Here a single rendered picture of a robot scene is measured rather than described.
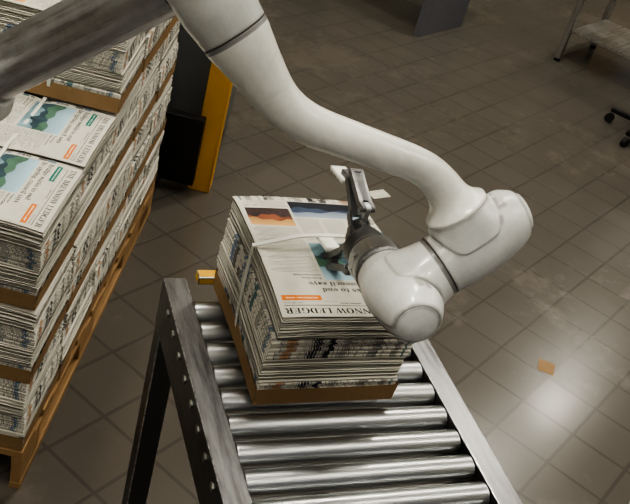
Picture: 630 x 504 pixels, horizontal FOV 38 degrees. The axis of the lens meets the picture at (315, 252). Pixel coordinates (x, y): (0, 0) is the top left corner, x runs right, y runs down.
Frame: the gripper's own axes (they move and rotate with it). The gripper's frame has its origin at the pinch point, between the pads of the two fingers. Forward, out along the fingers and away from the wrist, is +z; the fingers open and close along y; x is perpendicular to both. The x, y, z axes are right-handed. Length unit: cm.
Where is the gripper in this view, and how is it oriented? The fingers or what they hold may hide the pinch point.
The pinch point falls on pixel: (331, 203)
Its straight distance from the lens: 170.5
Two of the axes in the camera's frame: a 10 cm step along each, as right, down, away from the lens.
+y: -2.0, 8.7, 4.4
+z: -3.1, -4.8, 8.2
